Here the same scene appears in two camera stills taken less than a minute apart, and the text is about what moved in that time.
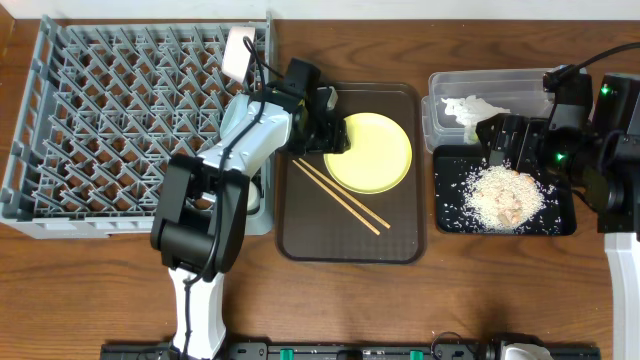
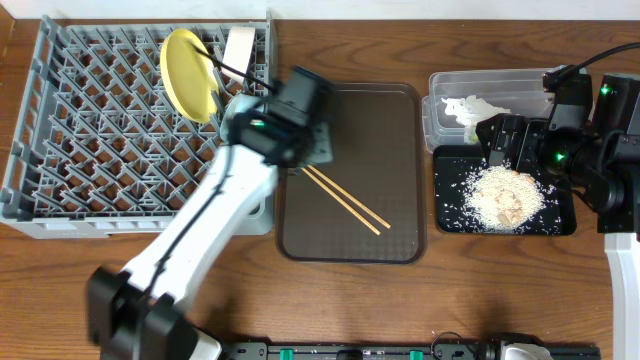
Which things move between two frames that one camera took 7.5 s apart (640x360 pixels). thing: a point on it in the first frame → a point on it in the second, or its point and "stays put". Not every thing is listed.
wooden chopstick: (340, 200) stays put
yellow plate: (379, 157) → (190, 75)
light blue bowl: (233, 115) stays put
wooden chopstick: (343, 192) stays put
